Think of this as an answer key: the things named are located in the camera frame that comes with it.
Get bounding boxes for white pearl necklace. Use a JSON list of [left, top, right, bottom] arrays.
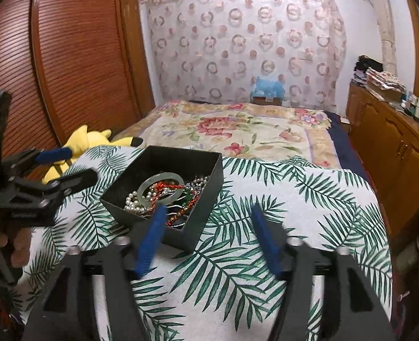
[[123, 189, 159, 217]]

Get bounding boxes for pile of mixed jewelry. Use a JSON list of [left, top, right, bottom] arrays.
[[141, 176, 210, 228]]

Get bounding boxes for left hand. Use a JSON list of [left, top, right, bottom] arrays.
[[0, 228, 32, 268]]

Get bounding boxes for yellow Pikachu plush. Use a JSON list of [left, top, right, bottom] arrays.
[[42, 125, 144, 184]]

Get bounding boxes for pale jade bangle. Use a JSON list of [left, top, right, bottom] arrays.
[[136, 172, 184, 208]]

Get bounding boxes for palm leaf print cloth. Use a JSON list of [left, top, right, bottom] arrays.
[[11, 145, 393, 340]]

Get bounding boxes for black square box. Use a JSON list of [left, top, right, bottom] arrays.
[[101, 146, 223, 253]]

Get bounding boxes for wooden louvered wardrobe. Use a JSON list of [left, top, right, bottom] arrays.
[[0, 0, 156, 182]]

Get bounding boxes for floral bed cover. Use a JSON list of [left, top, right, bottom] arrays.
[[117, 100, 341, 169]]

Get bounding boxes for wooden sideboard cabinet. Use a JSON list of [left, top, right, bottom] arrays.
[[346, 83, 419, 238]]

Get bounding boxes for blue plush toy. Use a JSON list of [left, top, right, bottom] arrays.
[[250, 77, 285, 106]]

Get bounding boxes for stack of folded clothes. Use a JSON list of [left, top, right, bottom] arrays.
[[353, 55, 407, 102]]

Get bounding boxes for circle pattern sheer curtain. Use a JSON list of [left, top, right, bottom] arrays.
[[144, 0, 347, 111]]

